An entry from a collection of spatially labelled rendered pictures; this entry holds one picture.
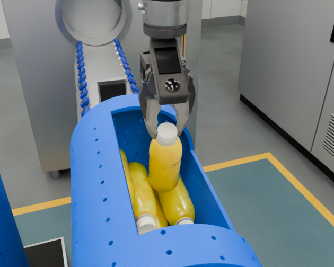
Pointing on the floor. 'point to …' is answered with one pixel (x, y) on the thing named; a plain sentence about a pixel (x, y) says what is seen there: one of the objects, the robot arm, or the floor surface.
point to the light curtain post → (193, 56)
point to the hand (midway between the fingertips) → (167, 133)
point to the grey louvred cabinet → (298, 76)
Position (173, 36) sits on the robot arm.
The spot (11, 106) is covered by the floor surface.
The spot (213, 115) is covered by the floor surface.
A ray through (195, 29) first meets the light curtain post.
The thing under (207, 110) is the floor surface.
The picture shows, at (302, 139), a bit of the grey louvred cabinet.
